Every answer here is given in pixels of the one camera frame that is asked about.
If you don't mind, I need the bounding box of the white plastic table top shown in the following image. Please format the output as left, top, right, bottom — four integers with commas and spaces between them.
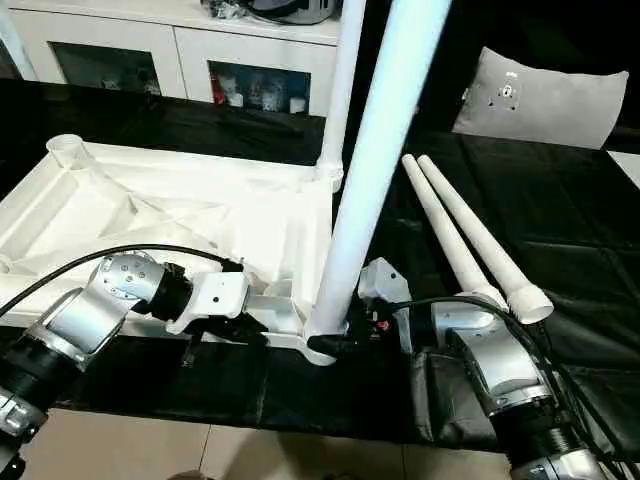
0, 133, 352, 368

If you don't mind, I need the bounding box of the white plastic table leg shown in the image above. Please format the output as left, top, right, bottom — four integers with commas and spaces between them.
401, 154, 508, 310
416, 154, 556, 325
301, 0, 454, 347
316, 0, 370, 177

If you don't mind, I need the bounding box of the black table mat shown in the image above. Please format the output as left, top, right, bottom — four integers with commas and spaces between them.
0, 77, 640, 454

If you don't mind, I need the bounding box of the grey cushion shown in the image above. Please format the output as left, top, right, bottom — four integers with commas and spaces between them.
451, 47, 631, 150

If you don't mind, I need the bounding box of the white cabinet with glass doors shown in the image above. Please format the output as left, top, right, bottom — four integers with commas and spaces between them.
7, 0, 347, 120

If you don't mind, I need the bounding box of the silver and black helmet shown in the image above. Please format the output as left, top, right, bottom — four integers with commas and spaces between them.
248, 0, 345, 26

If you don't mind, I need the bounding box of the black couch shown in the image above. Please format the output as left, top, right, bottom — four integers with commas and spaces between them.
359, 0, 640, 141

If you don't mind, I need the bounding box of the dark tangled strap bundle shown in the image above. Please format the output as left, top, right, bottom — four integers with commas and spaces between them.
201, 0, 252, 22

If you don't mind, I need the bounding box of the white post with teal marks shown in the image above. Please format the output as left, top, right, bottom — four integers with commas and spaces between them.
0, 8, 37, 82

